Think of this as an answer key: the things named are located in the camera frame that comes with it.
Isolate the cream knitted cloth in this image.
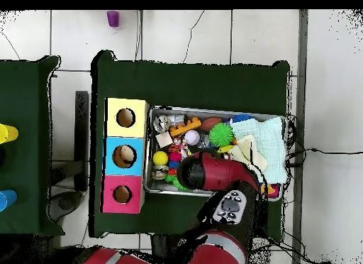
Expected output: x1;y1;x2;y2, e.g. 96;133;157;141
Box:
226;134;269;174

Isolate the shallow mesh bin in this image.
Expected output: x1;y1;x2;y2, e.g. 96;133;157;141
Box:
143;106;287;202

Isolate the wooden box with three holes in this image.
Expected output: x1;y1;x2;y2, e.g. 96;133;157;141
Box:
100;97;150;214

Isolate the white baseball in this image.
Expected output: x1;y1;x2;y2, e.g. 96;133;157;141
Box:
184;129;201;146

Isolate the orange plastic block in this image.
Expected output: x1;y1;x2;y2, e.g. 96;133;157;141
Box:
169;116;202;138

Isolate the wooden cube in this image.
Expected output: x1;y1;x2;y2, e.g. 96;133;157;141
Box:
155;131;174;148

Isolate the yellow ball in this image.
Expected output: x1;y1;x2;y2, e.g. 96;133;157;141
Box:
152;150;169;166

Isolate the crushed silver can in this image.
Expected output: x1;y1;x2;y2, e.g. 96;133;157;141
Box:
152;114;172;133

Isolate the brown toy football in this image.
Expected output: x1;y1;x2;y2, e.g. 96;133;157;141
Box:
200;116;223;132

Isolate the green spiky ball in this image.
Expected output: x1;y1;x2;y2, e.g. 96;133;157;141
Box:
208;122;235;148

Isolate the green spiky monster toy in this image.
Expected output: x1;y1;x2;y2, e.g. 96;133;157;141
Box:
164;174;191;191

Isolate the dark green tablecloth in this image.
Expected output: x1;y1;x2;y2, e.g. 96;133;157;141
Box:
89;49;291;243
0;55;65;238

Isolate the light blue knitted cloth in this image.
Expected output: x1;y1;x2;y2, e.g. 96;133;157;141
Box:
230;116;288;185

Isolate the black upright stand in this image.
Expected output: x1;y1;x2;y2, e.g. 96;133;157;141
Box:
50;90;89;192

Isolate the dark grey oval pad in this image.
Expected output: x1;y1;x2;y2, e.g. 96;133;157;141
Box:
48;190;84;223

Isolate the purple cup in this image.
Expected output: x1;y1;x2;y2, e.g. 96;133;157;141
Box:
106;10;121;28

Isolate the yellow cup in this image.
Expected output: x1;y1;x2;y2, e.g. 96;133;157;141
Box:
0;123;20;145

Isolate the blue cup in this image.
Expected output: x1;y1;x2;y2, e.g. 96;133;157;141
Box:
0;189;18;212

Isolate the black cable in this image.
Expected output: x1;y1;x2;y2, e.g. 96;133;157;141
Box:
284;113;363;168

